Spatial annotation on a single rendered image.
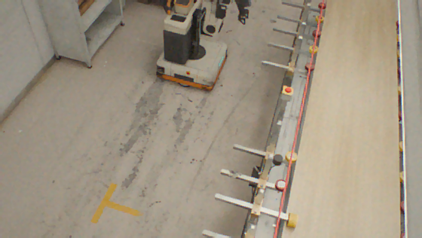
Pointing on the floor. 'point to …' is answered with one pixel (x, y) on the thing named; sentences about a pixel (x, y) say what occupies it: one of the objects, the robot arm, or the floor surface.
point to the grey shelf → (102, 10)
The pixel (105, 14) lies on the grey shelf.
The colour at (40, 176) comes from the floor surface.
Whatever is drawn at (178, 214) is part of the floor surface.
